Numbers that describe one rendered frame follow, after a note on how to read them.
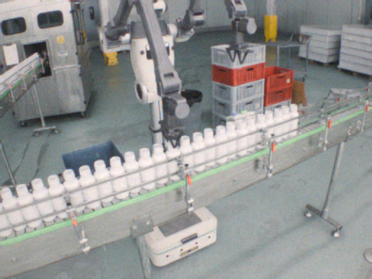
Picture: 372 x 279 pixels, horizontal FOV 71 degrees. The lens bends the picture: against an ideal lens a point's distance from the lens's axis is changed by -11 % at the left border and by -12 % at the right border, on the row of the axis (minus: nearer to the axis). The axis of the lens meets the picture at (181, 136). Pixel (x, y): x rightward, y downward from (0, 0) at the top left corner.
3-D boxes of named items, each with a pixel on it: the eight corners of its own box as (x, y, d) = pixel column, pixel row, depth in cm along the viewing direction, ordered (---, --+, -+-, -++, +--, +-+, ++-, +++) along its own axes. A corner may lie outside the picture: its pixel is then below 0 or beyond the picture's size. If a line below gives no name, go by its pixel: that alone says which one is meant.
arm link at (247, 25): (242, 6, 128) (227, 6, 125) (259, 6, 119) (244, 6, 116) (242, 30, 134) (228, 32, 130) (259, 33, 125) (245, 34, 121)
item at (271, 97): (265, 107, 401) (266, 92, 391) (245, 99, 433) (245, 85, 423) (292, 99, 429) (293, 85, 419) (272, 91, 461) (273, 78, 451)
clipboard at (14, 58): (6, 65, 399) (2, 45, 385) (19, 62, 403) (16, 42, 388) (6, 65, 395) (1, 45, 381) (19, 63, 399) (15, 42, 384)
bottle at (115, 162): (130, 197, 111) (123, 161, 104) (115, 200, 110) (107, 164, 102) (128, 189, 116) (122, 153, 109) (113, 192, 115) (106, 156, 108)
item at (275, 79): (266, 92, 392) (267, 76, 382) (245, 85, 423) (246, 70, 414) (293, 84, 419) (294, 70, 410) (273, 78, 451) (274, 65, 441)
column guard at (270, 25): (270, 45, 1020) (270, 15, 972) (262, 43, 1052) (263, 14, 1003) (277, 44, 1037) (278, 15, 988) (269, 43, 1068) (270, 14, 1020)
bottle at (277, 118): (267, 140, 147) (270, 110, 140) (272, 136, 151) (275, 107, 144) (278, 143, 144) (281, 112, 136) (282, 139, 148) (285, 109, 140)
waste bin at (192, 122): (178, 156, 336) (174, 104, 308) (161, 142, 372) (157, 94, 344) (211, 145, 355) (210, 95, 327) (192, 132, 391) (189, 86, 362)
